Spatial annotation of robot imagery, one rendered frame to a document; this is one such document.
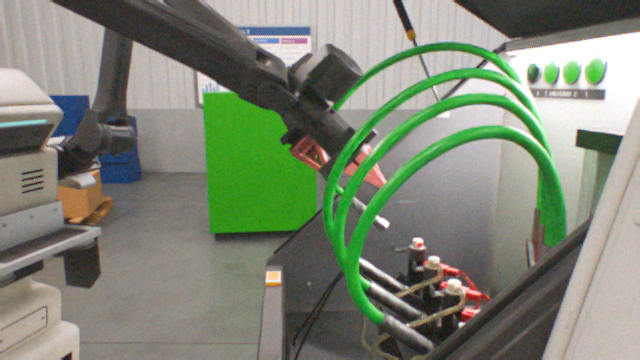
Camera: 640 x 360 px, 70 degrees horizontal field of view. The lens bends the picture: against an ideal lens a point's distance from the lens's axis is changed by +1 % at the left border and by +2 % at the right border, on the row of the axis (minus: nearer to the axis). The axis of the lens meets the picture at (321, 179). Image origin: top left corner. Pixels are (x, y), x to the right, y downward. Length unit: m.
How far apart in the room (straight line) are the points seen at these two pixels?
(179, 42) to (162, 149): 7.00
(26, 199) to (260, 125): 2.93
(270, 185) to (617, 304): 3.71
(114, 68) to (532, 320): 0.99
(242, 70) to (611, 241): 0.47
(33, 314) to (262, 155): 2.95
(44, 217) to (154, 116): 6.51
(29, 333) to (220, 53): 0.81
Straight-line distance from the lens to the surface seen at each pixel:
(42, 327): 1.26
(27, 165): 1.14
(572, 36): 0.87
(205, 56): 0.65
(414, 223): 1.08
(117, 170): 6.98
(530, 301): 0.43
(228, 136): 3.94
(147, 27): 0.65
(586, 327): 0.41
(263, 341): 0.79
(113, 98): 1.16
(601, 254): 0.42
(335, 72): 0.67
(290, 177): 3.99
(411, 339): 0.53
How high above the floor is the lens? 1.36
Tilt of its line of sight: 12 degrees down
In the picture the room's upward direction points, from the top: straight up
